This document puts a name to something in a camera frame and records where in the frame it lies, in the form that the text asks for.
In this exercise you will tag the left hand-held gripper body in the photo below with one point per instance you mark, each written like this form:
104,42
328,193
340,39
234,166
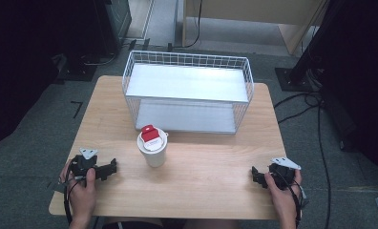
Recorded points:
82,165

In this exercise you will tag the person's right hand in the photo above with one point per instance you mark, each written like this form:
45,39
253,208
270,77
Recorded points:
284,200

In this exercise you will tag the light wooden furniture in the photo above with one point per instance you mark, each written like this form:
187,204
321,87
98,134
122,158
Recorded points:
292,19

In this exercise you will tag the person's left hand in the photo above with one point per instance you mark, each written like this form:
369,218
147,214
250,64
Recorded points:
82,197

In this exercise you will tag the black stand base plate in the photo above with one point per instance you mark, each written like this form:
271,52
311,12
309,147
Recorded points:
77,70

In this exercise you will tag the black metal stand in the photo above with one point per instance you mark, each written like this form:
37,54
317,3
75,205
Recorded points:
304,60

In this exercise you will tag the white cup with red lid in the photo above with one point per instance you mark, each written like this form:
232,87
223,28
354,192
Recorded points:
152,149

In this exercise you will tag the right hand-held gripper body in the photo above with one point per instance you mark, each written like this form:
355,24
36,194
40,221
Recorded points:
282,175

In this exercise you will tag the dark cabinet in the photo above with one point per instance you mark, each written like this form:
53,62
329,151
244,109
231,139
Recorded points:
114,25

